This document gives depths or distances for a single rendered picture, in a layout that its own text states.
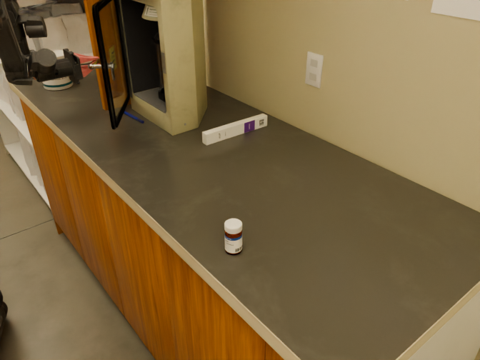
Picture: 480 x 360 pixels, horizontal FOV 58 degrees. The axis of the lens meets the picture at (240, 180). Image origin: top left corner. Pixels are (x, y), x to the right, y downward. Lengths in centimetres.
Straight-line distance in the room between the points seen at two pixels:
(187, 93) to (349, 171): 62
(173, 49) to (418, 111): 78
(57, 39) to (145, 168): 143
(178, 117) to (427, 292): 99
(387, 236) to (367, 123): 46
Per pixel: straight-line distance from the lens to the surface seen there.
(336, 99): 152
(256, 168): 136
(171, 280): 132
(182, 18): 149
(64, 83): 214
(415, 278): 105
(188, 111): 158
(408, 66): 134
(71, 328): 224
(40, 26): 173
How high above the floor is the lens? 162
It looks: 32 degrees down
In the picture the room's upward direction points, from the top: straight up
